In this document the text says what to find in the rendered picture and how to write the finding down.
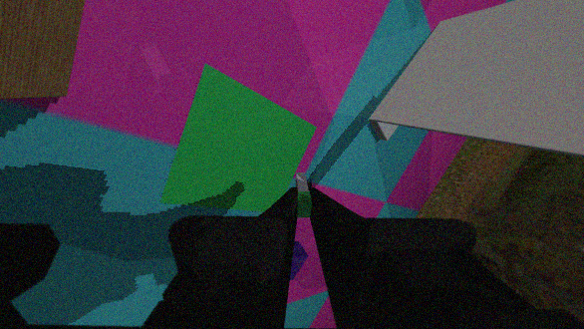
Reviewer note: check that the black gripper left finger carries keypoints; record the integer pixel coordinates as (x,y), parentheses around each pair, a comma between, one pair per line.
(266,239)

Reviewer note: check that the green square patch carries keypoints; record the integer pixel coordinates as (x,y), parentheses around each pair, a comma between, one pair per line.
(238,150)

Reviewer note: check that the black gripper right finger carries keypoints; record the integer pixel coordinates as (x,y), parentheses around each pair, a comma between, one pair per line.
(349,244)

